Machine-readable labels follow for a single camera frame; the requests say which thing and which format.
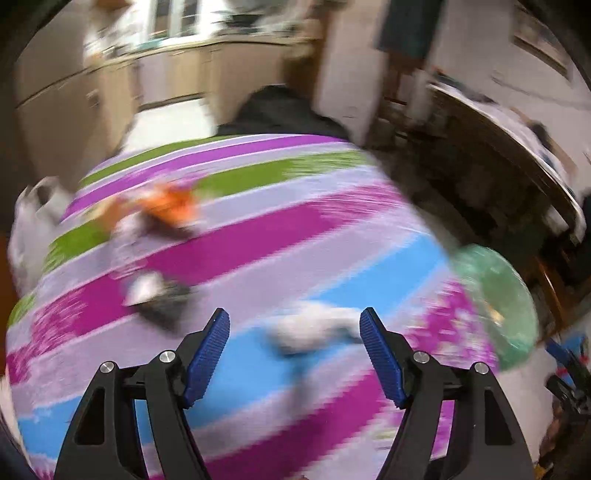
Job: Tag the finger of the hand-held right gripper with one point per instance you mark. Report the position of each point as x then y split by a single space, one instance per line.
568 390
563 353

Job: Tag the white table cloth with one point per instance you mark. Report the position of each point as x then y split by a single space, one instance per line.
508 124

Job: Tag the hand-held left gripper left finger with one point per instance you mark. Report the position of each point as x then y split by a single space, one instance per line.
205 360

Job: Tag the dark wooden table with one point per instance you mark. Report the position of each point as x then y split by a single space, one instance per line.
485 175

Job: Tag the black cloth cover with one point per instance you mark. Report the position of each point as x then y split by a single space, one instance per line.
281 113

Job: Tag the white plastic bag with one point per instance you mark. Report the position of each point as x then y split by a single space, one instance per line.
32 230

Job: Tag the white tissue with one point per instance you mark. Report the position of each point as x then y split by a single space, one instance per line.
314 327

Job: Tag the striped tablecloth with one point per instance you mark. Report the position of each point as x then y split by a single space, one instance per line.
277 221

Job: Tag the orange snack wrapper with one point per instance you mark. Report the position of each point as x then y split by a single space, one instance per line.
173 205

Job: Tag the kitchen window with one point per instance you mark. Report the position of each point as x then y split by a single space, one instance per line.
182 16

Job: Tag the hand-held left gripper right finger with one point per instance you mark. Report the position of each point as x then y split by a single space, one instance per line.
383 360

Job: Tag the dark blue wall hanging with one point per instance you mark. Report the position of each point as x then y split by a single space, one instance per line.
406 25

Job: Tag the wooden chair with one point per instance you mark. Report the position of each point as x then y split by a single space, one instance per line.
401 92

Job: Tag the beige kitchen cabinets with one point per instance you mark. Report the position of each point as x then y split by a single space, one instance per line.
175 74

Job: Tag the framed picture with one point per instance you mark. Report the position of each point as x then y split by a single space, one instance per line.
542 46

